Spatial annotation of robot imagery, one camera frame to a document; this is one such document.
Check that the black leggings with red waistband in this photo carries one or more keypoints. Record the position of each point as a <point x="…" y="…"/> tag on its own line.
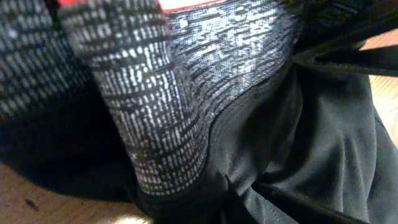
<point x="181" y="110"/>

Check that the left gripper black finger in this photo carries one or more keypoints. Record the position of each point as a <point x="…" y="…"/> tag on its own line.
<point x="302" y="211"/>

